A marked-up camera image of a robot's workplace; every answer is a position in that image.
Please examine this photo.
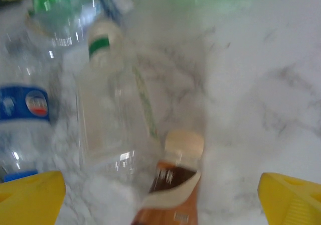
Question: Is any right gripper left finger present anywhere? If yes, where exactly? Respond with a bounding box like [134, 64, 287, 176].
[0, 170, 67, 225]

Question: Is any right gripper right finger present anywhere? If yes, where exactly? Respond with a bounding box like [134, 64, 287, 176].
[257, 172, 321, 225]

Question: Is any clear bottle blue label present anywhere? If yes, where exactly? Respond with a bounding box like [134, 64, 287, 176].
[0, 26, 66, 184]

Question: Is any brown label plastic bottle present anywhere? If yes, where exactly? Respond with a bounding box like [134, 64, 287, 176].
[130, 129, 205, 225]

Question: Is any clear bottle green-banded cap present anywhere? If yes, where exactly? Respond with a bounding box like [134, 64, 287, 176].
[74, 18, 163, 178]

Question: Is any green plastic bottle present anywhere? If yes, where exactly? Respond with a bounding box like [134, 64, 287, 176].
[26, 0, 101, 37]

